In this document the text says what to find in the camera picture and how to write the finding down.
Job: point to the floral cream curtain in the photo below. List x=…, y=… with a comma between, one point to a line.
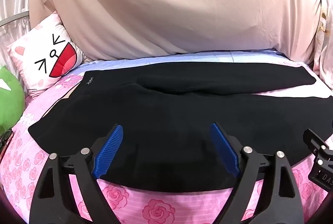
x=325, y=36

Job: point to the metal rail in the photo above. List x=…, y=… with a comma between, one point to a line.
x=13, y=20

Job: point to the black pants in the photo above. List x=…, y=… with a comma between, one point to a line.
x=166, y=114

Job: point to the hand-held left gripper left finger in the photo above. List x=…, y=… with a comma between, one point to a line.
x=109, y=151

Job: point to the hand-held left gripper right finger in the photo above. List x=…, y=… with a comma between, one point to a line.
x=223, y=151

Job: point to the black object with red trim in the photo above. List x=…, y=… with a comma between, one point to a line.
x=5, y=144

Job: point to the cartoon cat face pillow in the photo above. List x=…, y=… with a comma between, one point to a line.
x=49, y=55

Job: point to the pink floral bedsheet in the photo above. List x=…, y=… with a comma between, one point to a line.
x=156, y=208

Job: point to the green plush toy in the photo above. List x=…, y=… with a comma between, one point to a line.
x=9, y=101

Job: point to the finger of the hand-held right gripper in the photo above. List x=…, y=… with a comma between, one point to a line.
x=316, y=139

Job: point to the beige blanket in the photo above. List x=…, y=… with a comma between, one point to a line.
x=177, y=5

